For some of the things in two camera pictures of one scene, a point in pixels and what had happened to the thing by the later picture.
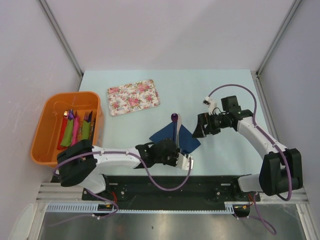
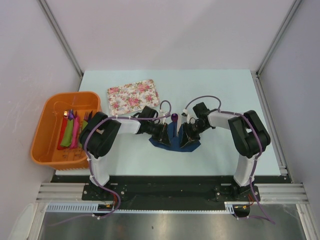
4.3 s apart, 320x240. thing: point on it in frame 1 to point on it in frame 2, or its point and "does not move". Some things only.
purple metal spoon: (174, 117) does not move
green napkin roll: (67, 137) does not move
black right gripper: (204, 118) to (188, 135)
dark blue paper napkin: (187, 141) does not move
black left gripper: (173, 163) to (162, 136)
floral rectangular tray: (132, 97) does not move
